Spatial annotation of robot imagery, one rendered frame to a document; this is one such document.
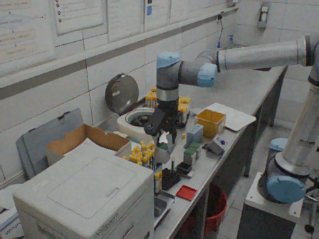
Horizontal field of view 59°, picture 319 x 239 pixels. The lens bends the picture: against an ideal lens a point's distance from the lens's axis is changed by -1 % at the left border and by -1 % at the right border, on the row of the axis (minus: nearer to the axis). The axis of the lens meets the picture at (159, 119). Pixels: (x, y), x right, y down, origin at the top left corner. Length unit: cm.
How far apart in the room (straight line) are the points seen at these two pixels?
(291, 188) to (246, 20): 270
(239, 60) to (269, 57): 9
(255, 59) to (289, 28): 245
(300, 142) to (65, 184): 69
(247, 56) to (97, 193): 62
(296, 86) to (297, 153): 262
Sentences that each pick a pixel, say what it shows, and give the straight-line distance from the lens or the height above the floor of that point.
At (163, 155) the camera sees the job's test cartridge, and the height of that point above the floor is 109.
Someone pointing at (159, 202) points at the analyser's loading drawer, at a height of 93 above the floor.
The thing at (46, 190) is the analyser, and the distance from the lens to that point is 82.
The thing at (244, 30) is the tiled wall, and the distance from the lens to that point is 351.
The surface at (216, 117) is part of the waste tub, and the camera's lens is 165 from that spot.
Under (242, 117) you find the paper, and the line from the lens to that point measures 180.
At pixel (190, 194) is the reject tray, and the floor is 88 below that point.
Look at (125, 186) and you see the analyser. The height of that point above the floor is 117.
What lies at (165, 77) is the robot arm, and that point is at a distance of 91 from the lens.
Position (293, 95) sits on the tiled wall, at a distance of 359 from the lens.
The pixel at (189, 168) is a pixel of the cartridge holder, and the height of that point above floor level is 91.
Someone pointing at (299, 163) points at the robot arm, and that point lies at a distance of 98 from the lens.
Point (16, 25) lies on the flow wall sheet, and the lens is 118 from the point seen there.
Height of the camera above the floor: 169
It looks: 28 degrees down
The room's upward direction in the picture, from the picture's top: 1 degrees clockwise
